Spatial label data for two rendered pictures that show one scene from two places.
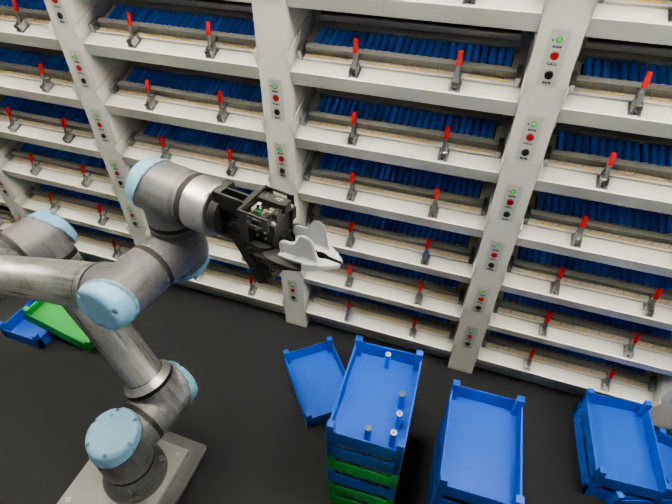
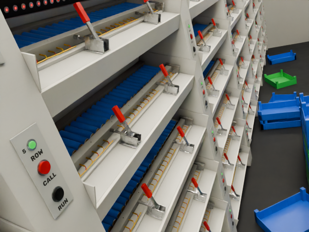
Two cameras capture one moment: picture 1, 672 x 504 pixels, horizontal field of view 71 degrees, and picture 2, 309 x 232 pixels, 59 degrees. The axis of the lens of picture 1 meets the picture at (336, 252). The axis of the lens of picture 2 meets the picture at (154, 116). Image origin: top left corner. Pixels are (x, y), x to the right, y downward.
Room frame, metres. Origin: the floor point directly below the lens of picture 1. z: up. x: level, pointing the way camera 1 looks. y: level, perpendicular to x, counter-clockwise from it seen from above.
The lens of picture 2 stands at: (1.34, 1.11, 1.17)
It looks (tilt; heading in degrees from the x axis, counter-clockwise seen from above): 23 degrees down; 280
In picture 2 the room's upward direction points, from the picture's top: 17 degrees counter-clockwise
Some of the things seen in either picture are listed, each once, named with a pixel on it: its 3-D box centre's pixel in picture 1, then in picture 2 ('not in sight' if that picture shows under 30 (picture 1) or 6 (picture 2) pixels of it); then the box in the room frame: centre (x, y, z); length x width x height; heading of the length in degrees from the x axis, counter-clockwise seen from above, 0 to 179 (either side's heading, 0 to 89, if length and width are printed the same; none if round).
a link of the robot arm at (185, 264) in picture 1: (176, 244); not in sight; (0.64, 0.29, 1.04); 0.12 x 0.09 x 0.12; 152
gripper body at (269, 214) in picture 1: (253, 219); not in sight; (0.57, 0.13, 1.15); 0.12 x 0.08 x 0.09; 62
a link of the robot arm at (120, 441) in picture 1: (121, 442); not in sight; (0.65, 0.62, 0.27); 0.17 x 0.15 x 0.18; 152
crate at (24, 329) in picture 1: (47, 310); not in sight; (1.36, 1.25, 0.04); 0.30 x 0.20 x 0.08; 161
